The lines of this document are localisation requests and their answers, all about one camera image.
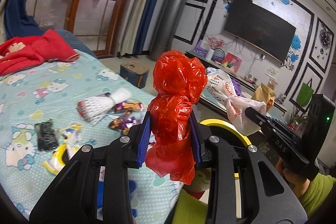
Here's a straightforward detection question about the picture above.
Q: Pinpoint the black green snack packet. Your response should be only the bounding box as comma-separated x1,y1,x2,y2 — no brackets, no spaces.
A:
34,119,59,151

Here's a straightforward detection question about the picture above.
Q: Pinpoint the yellow white wrapper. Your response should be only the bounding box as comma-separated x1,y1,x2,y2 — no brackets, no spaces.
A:
42,122,83,175

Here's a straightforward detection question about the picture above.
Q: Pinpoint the wall clock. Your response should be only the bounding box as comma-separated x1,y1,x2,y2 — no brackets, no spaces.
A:
319,29,333,50

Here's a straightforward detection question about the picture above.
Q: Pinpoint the purple box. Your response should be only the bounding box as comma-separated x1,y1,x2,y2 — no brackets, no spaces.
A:
193,39,209,57

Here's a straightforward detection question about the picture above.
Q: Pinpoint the right hand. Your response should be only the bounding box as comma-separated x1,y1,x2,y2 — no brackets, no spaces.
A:
275,158,310,198

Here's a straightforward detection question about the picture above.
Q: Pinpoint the red blanket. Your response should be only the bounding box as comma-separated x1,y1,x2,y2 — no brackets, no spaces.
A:
1,30,79,76

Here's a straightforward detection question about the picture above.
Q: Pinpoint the coffee table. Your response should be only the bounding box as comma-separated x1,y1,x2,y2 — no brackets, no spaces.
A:
199,74,287,117

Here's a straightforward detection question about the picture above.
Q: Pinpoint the green hanging tote bag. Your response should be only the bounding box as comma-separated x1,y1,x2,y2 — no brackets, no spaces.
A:
296,79,314,107

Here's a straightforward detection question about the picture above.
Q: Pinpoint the Hello Kitty bed sheet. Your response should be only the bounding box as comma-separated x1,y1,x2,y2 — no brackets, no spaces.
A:
1,53,182,223

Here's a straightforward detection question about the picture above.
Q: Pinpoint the brown paper bag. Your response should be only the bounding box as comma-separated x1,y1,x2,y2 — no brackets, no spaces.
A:
252,83,276,112

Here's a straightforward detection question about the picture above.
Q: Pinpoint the white cylinder cup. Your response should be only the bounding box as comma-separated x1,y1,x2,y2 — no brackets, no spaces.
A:
205,49,214,61

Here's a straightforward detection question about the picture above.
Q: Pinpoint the blue curtain left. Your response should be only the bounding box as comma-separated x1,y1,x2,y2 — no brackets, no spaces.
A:
1,0,44,40

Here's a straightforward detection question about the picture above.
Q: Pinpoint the green right sleeve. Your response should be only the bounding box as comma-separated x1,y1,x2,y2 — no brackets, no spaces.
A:
299,173,335,218

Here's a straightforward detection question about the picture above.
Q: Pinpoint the black wall television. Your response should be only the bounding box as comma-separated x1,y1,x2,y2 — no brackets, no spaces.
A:
223,0,296,63

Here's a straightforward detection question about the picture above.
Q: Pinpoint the white printed plastic bag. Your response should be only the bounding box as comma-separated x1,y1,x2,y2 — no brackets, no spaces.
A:
206,68,266,136

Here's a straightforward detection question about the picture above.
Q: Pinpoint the yellow rimmed trash bin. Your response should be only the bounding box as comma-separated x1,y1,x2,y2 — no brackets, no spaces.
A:
197,119,251,181

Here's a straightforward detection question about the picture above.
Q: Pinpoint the colourful picture board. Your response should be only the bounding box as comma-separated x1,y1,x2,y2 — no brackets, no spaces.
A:
222,52,242,73

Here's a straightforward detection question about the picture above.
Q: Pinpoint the red plastic bag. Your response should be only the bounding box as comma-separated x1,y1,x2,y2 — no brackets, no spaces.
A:
145,51,207,185

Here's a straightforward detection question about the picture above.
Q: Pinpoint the green trousers leg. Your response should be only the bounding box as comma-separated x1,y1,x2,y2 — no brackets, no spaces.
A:
172,189,208,224

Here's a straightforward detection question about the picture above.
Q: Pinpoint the white foam fruit net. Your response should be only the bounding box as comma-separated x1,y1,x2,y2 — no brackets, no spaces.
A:
77,88,131,125

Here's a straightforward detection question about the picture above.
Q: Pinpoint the silver tower air conditioner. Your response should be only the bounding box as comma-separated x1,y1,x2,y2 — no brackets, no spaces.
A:
148,0,187,60

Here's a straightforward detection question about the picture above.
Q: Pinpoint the purple snack wrapper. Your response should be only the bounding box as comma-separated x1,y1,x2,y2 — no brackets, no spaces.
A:
113,101,143,114
108,115,139,135

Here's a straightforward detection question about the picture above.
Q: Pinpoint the red potted plant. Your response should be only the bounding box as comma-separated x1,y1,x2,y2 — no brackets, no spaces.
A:
288,106,307,131

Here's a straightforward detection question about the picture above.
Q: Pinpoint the blue storage stool box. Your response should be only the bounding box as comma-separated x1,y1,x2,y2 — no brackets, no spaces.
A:
120,61,149,89

